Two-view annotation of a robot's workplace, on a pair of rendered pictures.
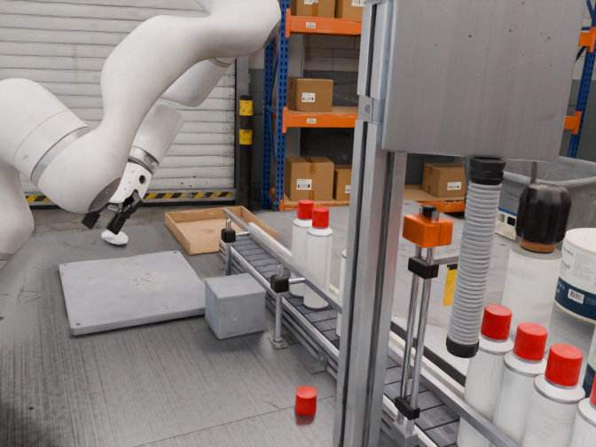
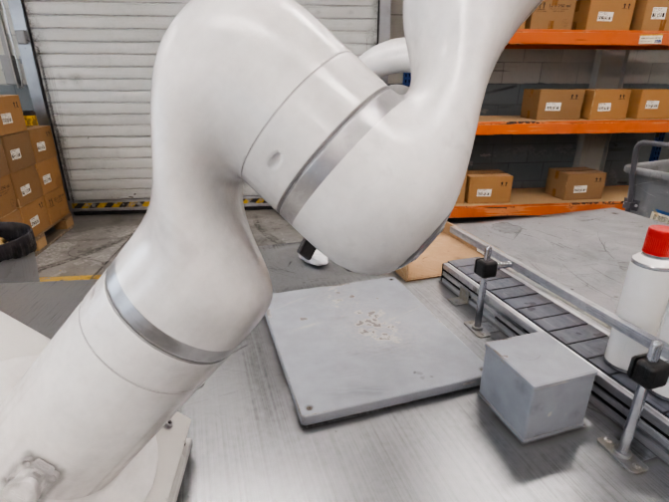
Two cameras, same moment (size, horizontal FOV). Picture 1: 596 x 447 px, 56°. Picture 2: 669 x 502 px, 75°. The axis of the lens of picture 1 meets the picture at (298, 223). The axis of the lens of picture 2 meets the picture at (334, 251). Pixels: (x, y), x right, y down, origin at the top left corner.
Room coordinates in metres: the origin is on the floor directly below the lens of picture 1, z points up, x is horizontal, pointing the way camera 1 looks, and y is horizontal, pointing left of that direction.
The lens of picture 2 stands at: (0.53, 0.32, 1.26)
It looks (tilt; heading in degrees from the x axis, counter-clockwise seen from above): 22 degrees down; 9
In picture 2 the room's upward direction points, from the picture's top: straight up
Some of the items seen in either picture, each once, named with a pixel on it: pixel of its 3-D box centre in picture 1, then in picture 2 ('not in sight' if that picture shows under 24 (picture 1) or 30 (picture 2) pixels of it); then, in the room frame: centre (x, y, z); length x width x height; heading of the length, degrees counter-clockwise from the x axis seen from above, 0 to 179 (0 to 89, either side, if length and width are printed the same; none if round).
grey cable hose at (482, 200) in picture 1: (474, 261); not in sight; (0.54, -0.18, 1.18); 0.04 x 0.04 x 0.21
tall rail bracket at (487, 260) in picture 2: (237, 251); (492, 287); (1.26, 0.14, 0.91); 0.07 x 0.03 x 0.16; 116
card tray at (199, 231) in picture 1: (218, 228); (425, 245); (1.62, 0.24, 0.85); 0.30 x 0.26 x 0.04; 26
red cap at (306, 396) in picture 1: (306, 400); not in sight; (0.77, -0.02, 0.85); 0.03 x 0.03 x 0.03
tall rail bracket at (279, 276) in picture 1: (288, 301); (651, 396); (0.99, 0.01, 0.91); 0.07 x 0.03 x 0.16; 116
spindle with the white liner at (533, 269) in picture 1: (533, 268); not in sight; (0.92, -0.42, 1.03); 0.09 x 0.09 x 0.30
